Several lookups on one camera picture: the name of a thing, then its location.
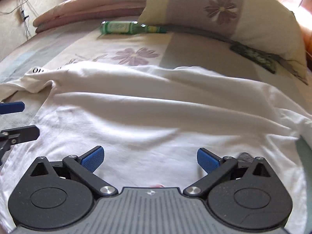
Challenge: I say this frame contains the green glass bottle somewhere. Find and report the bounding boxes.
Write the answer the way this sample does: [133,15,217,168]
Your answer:
[101,20,167,35]

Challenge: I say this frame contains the wooden headboard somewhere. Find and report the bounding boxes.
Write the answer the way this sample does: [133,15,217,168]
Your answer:
[268,0,312,74]

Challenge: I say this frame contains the white printed t-shirt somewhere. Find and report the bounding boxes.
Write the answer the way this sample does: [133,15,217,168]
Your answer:
[0,61,309,234]

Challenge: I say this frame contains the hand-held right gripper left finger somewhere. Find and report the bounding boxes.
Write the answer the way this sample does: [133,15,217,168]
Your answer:
[23,146,119,197]

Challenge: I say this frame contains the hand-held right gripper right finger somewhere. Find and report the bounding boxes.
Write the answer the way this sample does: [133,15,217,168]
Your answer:
[183,147,277,197]

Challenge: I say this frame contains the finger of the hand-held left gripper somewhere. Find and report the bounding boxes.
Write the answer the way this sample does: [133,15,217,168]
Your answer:
[0,125,40,166]
[0,101,25,114]

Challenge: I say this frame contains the floral pillow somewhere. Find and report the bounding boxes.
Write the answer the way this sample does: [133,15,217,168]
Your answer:
[138,0,309,86]

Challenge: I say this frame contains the folded floral quilt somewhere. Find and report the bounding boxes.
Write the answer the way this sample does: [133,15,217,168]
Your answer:
[32,0,156,33]

